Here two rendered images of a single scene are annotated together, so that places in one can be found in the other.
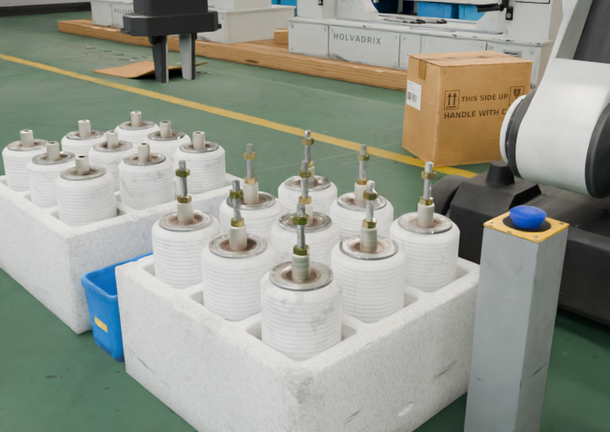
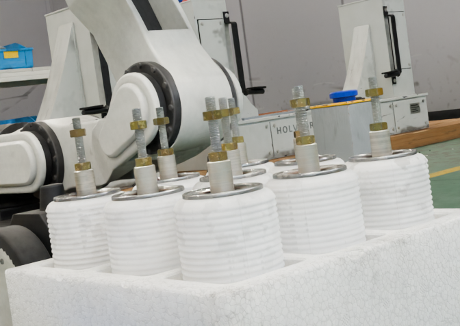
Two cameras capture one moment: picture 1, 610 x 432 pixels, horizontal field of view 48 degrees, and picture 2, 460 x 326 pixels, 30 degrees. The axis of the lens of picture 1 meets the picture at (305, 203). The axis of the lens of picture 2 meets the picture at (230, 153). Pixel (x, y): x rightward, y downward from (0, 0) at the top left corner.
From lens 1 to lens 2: 1.31 m
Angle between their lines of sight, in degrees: 87
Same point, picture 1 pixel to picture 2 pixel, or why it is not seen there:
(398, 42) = not seen: outside the picture
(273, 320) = (424, 189)
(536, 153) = (198, 106)
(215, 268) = (352, 181)
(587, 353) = not seen: hidden behind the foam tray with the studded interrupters
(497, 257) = (361, 125)
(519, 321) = not seen: hidden behind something
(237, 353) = (435, 237)
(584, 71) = (175, 37)
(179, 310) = (356, 258)
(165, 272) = (274, 255)
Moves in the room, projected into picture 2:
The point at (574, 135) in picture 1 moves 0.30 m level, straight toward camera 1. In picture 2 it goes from (217, 81) to (410, 51)
